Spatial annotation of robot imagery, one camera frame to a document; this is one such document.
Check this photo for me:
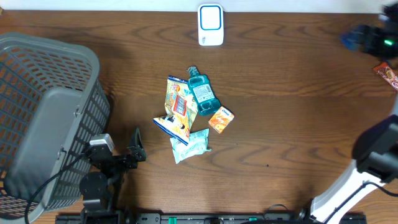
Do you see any orange chocolate bar wrapper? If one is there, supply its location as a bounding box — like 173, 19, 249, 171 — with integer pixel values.
373, 62, 397, 90

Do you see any yellow snack chip bag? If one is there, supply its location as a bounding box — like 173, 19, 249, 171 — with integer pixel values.
153, 76, 198, 145

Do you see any mint green wipes pack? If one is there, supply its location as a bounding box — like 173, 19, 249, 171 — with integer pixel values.
170, 128, 211, 164

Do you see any grey plastic mesh basket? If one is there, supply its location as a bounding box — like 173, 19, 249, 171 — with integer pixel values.
1, 33, 111, 223

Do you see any blue mouthwash bottle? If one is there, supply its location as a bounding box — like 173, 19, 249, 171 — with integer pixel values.
187, 66, 221, 116

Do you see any small orange snack pack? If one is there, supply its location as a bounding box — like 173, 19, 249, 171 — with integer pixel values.
208, 106, 234, 134

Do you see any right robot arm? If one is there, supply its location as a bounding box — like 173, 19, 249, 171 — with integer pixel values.
297, 3, 397, 223

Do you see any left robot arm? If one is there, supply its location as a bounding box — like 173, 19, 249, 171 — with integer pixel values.
79, 129, 147, 223

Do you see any white barcode scanner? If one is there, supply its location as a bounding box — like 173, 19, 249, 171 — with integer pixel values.
197, 3, 224, 47

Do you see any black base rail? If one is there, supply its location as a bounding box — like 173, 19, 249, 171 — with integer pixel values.
55, 212, 368, 224

